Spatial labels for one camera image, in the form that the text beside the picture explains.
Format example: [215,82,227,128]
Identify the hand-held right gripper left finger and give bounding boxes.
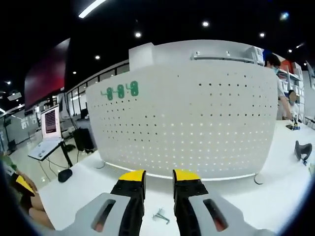
[63,169,147,236]

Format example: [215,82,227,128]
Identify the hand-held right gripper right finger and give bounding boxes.
[172,169,273,236]

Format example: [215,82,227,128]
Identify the silver metal hook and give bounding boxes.
[152,207,171,225]

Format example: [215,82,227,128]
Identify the white perforated mounting plate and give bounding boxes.
[85,64,279,185]

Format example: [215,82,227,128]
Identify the black oval object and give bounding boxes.
[58,169,73,183]

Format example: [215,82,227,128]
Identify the rolling laptop stand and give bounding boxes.
[28,140,74,168]

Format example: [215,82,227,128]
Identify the white laptop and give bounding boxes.
[28,104,64,162]

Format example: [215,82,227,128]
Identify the black case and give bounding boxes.
[73,127,95,152]

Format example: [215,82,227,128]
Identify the large dark red display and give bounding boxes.
[24,38,71,111]

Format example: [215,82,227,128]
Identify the dark grey curved cushion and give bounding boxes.
[294,140,313,163]

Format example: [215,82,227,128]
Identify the small tabletop device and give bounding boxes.
[285,112,301,131]

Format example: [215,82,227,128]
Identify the long ceiling light strip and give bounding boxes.
[78,0,108,18]

